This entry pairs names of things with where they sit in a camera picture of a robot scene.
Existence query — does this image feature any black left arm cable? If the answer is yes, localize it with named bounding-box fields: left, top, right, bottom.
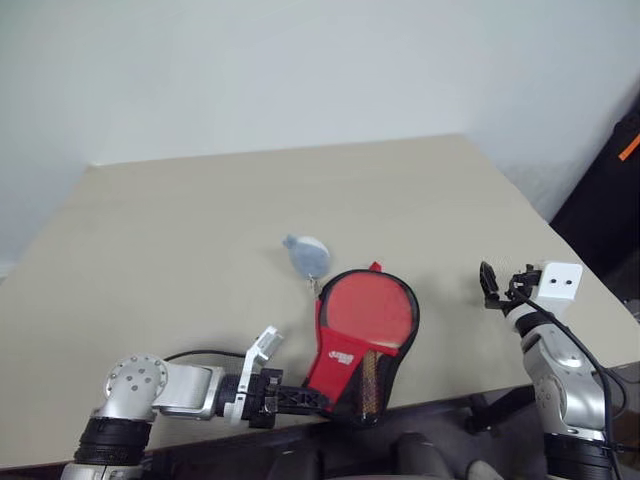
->
left=163, top=349, right=251, bottom=363

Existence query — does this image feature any grey blue plush keychain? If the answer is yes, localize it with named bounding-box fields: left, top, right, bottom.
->
left=281, top=233, right=333, bottom=293

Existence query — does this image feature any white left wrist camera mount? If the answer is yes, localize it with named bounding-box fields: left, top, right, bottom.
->
left=224, top=325, right=285, bottom=426

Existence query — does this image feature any black chair base leg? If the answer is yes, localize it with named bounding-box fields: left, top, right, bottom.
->
left=463, top=384, right=537, bottom=437

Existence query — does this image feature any red black mesh paddle case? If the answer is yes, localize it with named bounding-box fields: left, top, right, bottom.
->
left=299, top=259, right=422, bottom=429

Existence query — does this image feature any black case with orange mark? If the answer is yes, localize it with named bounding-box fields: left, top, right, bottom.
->
left=548, top=110, right=640, bottom=301

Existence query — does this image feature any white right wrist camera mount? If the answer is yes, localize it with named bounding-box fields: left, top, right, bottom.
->
left=528, top=260, right=584, bottom=317

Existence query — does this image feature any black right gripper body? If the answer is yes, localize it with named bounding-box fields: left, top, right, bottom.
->
left=485, top=272, right=545, bottom=312

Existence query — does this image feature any dark rounded shape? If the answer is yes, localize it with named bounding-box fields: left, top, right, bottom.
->
left=393, top=432, right=454, bottom=480

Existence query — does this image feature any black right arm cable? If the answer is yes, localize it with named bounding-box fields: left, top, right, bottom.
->
left=512, top=288, right=629, bottom=454

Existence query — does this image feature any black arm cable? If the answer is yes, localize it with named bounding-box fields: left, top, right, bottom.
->
left=163, top=349, right=251, bottom=363
left=512, top=288, right=629, bottom=454

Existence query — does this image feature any grey rounded shape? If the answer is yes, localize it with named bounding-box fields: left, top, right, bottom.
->
left=463, top=458, right=504, bottom=480

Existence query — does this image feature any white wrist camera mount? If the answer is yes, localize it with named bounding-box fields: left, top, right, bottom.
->
left=224, top=325, right=285, bottom=426
left=528, top=260, right=584, bottom=317

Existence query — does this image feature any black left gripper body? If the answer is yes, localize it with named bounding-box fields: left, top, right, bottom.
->
left=242, top=368, right=285, bottom=430

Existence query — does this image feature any red table tennis paddle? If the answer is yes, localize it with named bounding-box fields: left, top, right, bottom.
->
left=322, top=272, right=412, bottom=417

